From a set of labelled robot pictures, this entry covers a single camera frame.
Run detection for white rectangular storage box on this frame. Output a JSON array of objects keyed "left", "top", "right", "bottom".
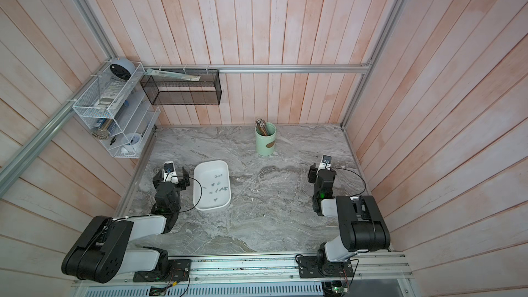
[{"left": 192, "top": 160, "right": 232, "bottom": 213}]

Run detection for pile of metal screws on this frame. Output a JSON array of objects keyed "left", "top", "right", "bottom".
[{"left": 207, "top": 173, "right": 230, "bottom": 206}]

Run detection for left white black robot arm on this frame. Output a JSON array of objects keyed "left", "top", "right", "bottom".
[{"left": 61, "top": 162, "right": 191, "bottom": 283}]

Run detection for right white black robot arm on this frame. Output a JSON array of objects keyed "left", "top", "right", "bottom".
[{"left": 307, "top": 161, "right": 391, "bottom": 265}]

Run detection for white tape roll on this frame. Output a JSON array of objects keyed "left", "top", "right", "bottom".
[{"left": 121, "top": 133, "right": 142, "bottom": 156}]

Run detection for green pen holder cup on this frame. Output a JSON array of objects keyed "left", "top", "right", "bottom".
[{"left": 255, "top": 122, "right": 277, "bottom": 156}]

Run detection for pens in green cup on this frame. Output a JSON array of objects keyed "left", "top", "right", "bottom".
[{"left": 256, "top": 118, "right": 270, "bottom": 136}]

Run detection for flat packaged item on basket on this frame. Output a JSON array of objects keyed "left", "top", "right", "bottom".
[{"left": 145, "top": 68, "right": 201, "bottom": 82}]

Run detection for round grey alarm clock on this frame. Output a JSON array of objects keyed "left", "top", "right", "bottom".
[{"left": 109, "top": 58, "right": 136, "bottom": 81}]

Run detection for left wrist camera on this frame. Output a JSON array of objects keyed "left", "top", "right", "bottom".
[{"left": 163, "top": 161, "right": 179, "bottom": 185}]

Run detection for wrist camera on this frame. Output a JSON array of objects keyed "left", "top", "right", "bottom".
[
  {"left": 163, "top": 161, "right": 179, "bottom": 185},
  {"left": 318, "top": 155, "right": 332, "bottom": 170}
]

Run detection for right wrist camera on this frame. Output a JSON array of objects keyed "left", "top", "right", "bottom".
[{"left": 318, "top": 155, "right": 332, "bottom": 170}]

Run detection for white wire wall shelf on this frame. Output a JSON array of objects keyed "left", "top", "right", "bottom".
[{"left": 73, "top": 60, "right": 160, "bottom": 159}]

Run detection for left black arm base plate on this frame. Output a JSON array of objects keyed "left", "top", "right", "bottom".
[{"left": 133, "top": 259, "right": 191, "bottom": 283}]

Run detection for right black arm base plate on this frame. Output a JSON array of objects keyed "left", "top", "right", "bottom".
[{"left": 295, "top": 254, "right": 354, "bottom": 279}]

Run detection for black wire mesh basket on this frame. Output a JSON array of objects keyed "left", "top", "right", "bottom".
[{"left": 140, "top": 69, "right": 222, "bottom": 105}]

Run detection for aluminium front frame rails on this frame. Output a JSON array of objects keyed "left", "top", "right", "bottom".
[{"left": 70, "top": 251, "right": 420, "bottom": 296}]

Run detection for horizontal aluminium wall rail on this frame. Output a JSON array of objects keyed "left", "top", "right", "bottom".
[{"left": 144, "top": 64, "right": 370, "bottom": 74}]

